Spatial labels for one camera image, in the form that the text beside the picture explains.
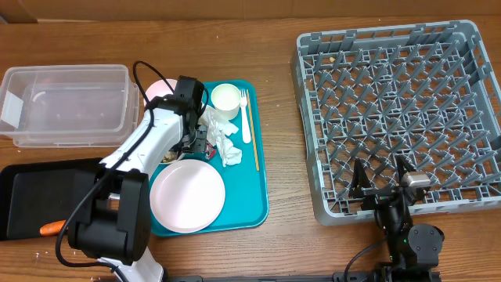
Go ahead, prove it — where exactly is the clear plastic bin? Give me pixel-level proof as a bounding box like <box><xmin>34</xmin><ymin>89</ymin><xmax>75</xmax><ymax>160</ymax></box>
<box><xmin>1</xmin><ymin>64</ymin><xmax>141</xmax><ymax>147</ymax></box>

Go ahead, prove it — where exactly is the grey dishwasher rack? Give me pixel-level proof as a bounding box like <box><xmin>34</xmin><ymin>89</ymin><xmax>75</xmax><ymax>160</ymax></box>
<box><xmin>291</xmin><ymin>20</ymin><xmax>500</xmax><ymax>226</ymax></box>

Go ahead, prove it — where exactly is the black plastic tray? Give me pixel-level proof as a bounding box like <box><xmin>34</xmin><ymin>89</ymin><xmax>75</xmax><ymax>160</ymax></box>
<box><xmin>1</xmin><ymin>158</ymin><xmax>106</xmax><ymax>241</ymax></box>

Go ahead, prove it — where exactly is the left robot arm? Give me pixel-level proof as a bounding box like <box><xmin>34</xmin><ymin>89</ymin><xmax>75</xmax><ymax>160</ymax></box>
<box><xmin>58</xmin><ymin>76</ymin><xmax>208</xmax><ymax>281</ymax></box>

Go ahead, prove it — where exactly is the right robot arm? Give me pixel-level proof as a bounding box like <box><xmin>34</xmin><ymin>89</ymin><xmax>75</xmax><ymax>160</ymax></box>
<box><xmin>342</xmin><ymin>156</ymin><xmax>445</xmax><ymax>282</ymax></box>

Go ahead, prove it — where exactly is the white bowl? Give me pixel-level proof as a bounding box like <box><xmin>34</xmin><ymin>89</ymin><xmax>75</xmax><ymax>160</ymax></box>
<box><xmin>161</xmin><ymin>151</ymin><xmax>185</xmax><ymax>165</ymax></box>

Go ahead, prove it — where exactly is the wooden chopstick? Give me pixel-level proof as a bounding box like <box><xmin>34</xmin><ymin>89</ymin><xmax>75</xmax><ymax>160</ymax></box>
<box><xmin>246</xmin><ymin>89</ymin><xmax>260</xmax><ymax>172</ymax></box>

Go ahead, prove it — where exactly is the white napkin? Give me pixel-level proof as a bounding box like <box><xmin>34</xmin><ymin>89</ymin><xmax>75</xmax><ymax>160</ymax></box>
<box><xmin>199</xmin><ymin>106</ymin><xmax>243</xmax><ymax>167</ymax></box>

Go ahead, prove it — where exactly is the teal plastic tray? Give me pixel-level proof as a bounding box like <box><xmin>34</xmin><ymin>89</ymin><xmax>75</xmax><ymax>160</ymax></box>
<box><xmin>150</xmin><ymin>80</ymin><xmax>269</xmax><ymax>237</ymax></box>

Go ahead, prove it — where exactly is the white plastic fork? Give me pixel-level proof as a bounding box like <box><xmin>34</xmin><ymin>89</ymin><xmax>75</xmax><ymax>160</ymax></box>
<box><xmin>240</xmin><ymin>89</ymin><xmax>251</xmax><ymax>143</ymax></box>

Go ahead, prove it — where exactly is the red snack wrapper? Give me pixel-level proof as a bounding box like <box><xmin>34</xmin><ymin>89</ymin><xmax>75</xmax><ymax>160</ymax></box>
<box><xmin>205</xmin><ymin>141</ymin><xmax>217</xmax><ymax>161</ymax></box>

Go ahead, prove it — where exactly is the pink bowl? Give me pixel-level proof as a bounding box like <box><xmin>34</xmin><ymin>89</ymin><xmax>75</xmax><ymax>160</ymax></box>
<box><xmin>146</xmin><ymin>79</ymin><xmax>178</xmax><ymax>101</ymax></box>

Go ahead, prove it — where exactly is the white paper cup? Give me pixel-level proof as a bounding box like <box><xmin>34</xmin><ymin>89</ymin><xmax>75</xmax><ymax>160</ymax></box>
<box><xmin>211</xmin><ymin>83</ymin><xmax>240</xmax><ymax>120</ymax></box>

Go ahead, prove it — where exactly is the orange carrot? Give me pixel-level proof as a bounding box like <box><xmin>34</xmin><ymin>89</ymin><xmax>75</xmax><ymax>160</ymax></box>
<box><xmin>39</xmin><ymin>220</ymin><xmax>66</xmax><ymax>237</ymax></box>

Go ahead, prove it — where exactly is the large pink plate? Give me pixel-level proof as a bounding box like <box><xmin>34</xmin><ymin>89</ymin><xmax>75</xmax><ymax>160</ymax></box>
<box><xmin>150</xmin><ymin>159</ymin><xmax>225</xmax><ymax>233</ymax></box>

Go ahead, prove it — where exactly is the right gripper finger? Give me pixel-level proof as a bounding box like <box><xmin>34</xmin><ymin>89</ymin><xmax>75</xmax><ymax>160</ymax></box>
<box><xmin>395</xmin><ymin>155</ymin><xmax>411</xmax><ymax>187</ymax></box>
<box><xmin>349</xmin><ymin>159</ymin><xmax>372</xmax><ymax>197</ymax></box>

